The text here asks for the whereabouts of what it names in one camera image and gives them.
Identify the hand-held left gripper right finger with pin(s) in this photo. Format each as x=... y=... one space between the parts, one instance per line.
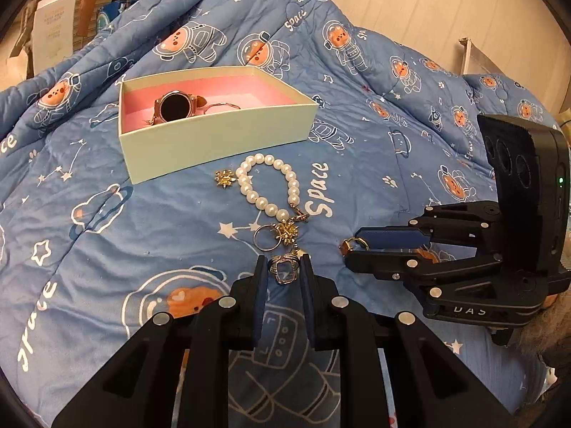
x=312 y=305

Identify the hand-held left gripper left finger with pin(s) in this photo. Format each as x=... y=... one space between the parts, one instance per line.
x=258 y=296

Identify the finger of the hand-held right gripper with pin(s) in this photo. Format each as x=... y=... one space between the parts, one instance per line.
x=388 y=237
x=379 y=265

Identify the gold flower charm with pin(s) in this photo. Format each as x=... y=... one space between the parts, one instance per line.
x=285 y=232

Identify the gold flower brooch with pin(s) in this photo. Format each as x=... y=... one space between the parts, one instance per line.
x=224 y=178

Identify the pale green box pink lining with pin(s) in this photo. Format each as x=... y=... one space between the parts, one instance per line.
x=200 y=142

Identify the person's right forearm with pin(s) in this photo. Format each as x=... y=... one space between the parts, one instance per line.
x=548 y=339

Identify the blue astronaut print pillow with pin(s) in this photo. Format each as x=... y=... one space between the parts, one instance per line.
x=504 y=93

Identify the blue astronaut print blanket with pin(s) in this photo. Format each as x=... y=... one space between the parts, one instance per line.
x=134 y=232

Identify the rose gold wrist watch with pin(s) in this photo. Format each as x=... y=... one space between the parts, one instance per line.
x=174 y=107

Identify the blue printed carton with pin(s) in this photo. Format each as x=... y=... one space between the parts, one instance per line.
x=106 y=18

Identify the tall white carton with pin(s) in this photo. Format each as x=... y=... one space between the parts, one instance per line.
x=53 y=31

